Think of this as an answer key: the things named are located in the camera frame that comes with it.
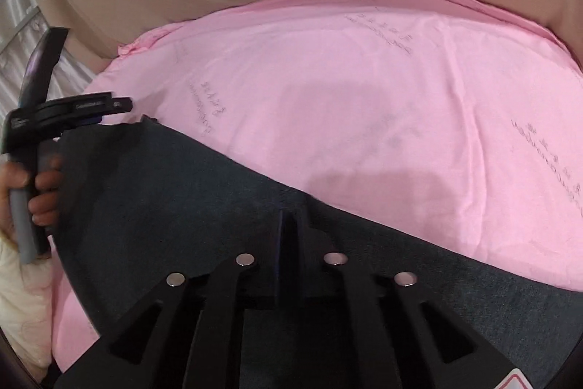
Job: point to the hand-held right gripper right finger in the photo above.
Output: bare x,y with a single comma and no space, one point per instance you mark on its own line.
304,266

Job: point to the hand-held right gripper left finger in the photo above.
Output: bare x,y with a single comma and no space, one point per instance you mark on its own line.
279,266

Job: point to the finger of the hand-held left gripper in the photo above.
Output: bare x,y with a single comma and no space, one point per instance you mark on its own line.
98,105

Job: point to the dark grey pants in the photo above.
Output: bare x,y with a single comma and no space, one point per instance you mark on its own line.
182,193

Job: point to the person's left forearm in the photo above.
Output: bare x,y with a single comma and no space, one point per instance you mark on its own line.
22,311

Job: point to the person's left hand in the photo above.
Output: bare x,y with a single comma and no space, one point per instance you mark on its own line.
45,188

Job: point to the white satin cloth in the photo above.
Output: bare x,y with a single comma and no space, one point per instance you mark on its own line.
13,70

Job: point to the pink bed sheet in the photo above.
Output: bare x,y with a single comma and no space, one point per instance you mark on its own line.
346,97

